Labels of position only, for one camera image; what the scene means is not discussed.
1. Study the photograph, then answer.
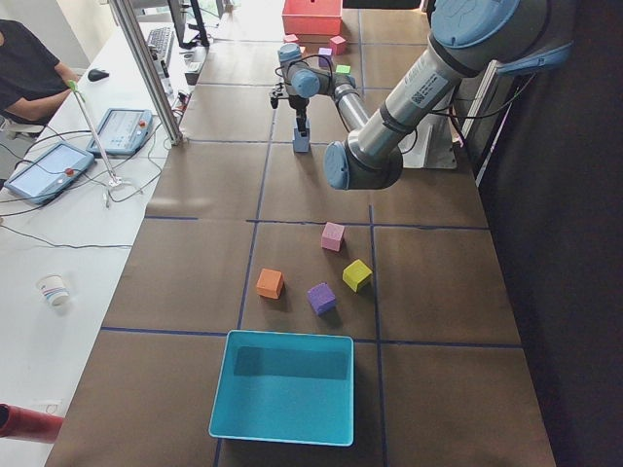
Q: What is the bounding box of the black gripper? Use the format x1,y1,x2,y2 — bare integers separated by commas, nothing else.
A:
288,95,310,137

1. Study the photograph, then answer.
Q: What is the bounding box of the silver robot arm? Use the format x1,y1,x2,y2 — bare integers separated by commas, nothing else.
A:
270,1,577,190

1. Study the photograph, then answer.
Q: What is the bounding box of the purple foam block right side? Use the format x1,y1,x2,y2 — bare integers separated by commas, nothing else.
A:
317,48,333,69

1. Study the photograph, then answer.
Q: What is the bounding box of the purple foam block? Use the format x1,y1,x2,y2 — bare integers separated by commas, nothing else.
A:
307,282,337,315
317,48,333,69

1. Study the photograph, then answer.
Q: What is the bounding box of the magenta foam block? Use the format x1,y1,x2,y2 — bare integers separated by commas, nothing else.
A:
329,35,348,55

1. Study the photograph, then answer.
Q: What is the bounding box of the pink plastic bin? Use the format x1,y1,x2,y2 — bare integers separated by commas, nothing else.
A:
281,0,343,36

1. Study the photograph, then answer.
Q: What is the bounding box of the pink foam block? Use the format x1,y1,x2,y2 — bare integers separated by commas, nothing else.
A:
320,222,346,252

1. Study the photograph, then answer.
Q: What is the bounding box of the keyboard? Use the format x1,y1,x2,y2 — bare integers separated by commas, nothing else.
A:
146,26,174,67

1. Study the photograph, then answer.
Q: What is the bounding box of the yellow foam block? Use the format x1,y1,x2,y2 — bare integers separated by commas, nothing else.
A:
342,259,373,293

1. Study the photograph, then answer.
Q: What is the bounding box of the orange foam block left side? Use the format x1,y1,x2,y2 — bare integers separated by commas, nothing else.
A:
256,269,284,300

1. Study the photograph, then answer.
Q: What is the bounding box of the teach pendant far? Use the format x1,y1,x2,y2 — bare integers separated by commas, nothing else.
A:
97,108,154,158

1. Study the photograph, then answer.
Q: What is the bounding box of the teach pendant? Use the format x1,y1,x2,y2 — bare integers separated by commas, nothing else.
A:
97,108,154,158
5,142,94,204

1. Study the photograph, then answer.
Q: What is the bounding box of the purple foam block left side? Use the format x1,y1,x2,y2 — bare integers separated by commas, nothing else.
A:
307,282,337,315

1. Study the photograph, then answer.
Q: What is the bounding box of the computer mouse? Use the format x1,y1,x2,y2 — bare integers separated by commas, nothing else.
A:
88,68,110,83

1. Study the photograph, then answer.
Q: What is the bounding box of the teach pendant near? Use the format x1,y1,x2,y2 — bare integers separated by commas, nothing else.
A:
5,142,94,204

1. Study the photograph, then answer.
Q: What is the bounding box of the person in black shirt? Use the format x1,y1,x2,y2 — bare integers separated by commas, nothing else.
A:
1,19,78,126

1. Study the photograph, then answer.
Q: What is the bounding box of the teal plastic bin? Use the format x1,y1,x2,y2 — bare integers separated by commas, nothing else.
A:
208,330,354,447

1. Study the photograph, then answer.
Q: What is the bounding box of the paper cup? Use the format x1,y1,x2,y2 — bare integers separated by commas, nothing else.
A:
36,274,69,306

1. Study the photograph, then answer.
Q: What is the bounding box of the red cylinder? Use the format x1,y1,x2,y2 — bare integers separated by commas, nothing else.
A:
1,404,64,444

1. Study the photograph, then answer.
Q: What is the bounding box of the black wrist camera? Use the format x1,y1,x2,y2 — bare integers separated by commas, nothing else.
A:
270,83,289,110

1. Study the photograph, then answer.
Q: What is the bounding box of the white mounting post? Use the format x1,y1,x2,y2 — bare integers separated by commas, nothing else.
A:
399,115,458,169

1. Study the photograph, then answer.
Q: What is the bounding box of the aluminium frame post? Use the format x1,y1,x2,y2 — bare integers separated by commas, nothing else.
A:
109,0,183,146

